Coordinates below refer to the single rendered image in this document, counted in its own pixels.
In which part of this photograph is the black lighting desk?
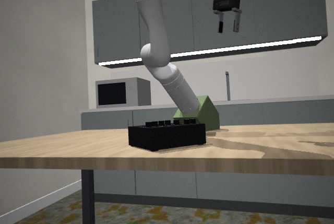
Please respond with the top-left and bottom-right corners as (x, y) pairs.
(128, 119), (206, 152)

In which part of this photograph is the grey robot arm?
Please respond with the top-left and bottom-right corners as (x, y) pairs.
(136, 0), (199, 114)

